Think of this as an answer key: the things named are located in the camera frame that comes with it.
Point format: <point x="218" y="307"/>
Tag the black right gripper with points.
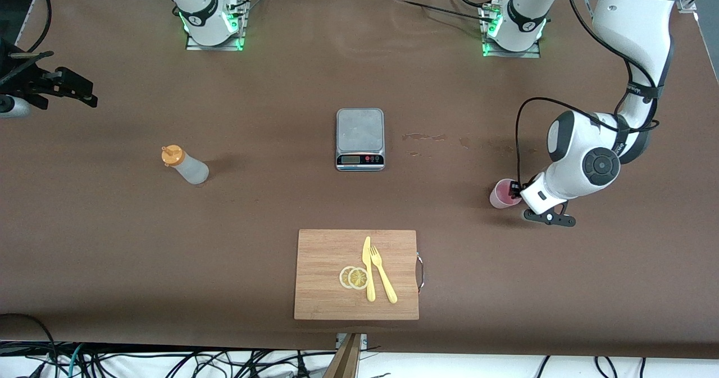
<point x="27" y="82"/>

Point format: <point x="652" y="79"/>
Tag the pink plastic cup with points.
<point x="499" y="198"/>

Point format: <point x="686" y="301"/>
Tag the translucent sauce bottle orange cap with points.
<point x="191" y="169"/>

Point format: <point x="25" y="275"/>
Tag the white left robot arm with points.
<point x="635" y="30"/>

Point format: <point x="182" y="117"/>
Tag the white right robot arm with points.
<point x="196" y="1"/>

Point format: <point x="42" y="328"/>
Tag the yellow plastic fork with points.
<point x="386" y="286"/>

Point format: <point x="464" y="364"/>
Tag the silver digital kitchen scale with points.
<point x="359" y="131"/>

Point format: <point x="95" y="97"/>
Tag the yellow plastic knife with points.
<point x="369" y="288"/>

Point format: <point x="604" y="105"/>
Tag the lemon slice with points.
<point x="358" y="278"/>
<point x="343" y="277"/>

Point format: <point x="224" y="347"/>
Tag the brown table cover sheet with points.
<point x="112" y="254"/>

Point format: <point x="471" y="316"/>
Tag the wooden cutting board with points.
<point x="320" y="288"/>

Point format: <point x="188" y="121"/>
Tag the black left camera mount bracket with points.
<point x="553" y="218"/>

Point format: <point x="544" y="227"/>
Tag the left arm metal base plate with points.
<point x="533" y="53"/>

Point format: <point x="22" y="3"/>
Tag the small metal table bracket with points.
<point x="364" y="340"/>

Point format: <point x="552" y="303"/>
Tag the wooden post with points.
<point x="344" y="361"/>

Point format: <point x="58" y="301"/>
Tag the aluminium corner bracket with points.
<point x="686" y="3"/>

